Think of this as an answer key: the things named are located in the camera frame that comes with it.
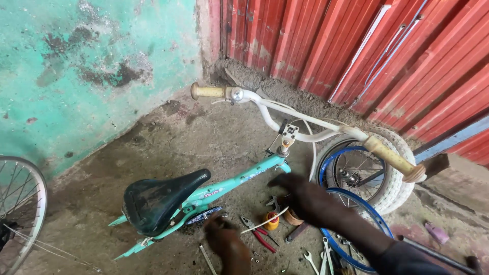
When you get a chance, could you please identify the silver combination spanner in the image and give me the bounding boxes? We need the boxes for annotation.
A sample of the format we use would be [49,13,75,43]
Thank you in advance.
[322,236,335,275]

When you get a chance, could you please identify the teal child bicycle frame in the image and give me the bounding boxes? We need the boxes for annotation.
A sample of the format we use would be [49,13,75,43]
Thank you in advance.
[108,153,292,261]

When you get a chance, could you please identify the silver spoked bicycle wheel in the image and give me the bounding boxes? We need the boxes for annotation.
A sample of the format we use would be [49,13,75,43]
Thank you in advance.
[0,155,49,275]

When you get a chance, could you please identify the grey metal pliers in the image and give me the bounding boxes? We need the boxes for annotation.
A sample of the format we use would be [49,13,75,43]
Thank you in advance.
[266,195,282,213]

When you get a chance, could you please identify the rusty metal bar tool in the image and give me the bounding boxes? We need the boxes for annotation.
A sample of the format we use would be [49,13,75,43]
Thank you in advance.
[284,222,310,244]

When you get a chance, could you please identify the yellow oil bottle red cap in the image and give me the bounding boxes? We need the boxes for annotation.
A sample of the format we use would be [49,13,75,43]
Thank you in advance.
[264,212,280,231]

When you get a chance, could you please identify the white metal strip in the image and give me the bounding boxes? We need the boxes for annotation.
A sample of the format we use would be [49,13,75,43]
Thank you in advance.
[327,4,393,104]

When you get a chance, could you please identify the white bicycle handlebar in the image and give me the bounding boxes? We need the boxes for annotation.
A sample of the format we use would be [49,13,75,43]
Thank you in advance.
[223,87,370,144]

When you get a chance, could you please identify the white-tyred blue-rimmed wheel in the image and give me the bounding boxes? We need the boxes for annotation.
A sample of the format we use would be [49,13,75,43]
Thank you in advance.
[310,126,417,217]

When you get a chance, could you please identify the person's left hand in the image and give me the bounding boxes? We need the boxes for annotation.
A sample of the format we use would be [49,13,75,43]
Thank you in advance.
[203,215,246,261]

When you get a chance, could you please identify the long silver spanner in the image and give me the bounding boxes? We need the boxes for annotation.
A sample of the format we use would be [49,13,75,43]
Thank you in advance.
[198,243,219,275]

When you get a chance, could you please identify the red corrugated metal door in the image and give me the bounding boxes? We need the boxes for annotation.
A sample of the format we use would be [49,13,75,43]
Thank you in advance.
[221,0,489,169]

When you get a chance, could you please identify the loose white cable piece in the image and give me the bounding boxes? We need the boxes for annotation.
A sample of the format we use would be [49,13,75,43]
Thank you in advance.
[240,206,290,235]

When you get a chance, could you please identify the grey metal rod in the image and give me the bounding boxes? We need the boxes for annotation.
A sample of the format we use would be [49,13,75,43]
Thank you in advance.
[349,0,429,110]

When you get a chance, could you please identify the brown round tin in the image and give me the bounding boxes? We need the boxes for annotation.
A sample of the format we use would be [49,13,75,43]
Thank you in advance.
[282,207,305,226]

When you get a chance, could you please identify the tan handlebar grip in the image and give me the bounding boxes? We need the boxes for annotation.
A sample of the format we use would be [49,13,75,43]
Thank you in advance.
[362,134,428,183]
[190,82,227,101]

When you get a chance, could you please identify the silver handlebar stem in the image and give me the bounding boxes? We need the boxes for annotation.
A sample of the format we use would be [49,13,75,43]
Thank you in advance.
[277,123,300,158]

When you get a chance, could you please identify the small silver open spanner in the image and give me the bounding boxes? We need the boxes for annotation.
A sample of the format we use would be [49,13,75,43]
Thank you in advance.
[303,250,320,275]

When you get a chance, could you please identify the blue printed chain guard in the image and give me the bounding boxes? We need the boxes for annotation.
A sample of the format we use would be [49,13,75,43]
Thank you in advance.
[179,206,224,235]

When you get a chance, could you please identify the blue metal bar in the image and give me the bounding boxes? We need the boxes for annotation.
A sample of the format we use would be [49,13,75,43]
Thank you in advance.
[413,115,489,165]

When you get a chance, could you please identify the black bicycle saddle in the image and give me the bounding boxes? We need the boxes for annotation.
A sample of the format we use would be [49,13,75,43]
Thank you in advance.
[122,168,212,238]

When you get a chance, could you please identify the thin steel wire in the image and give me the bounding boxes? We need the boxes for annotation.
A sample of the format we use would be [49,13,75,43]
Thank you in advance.
[3,223,102,273]

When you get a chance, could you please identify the black metal tube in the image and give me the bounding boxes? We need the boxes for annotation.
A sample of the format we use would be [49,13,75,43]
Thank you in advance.
[397,235,484,275]

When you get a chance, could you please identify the pink plastic object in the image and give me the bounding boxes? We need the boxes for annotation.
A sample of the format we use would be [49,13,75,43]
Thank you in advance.
[424,220,451,245]

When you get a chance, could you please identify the white brake cable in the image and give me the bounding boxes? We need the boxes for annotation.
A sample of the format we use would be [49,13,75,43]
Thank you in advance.
[264,99,341,181]

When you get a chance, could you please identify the person's right hand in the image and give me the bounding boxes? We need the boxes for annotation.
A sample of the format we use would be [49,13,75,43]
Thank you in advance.
[267,173,338,227]

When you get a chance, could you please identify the bare blue bicycle rim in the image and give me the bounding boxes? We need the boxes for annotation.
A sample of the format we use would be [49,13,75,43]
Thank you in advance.
[319,187,394,275]

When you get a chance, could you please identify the red-handled pliers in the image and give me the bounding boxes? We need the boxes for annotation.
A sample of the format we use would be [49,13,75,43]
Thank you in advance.
[239,215,280,254]

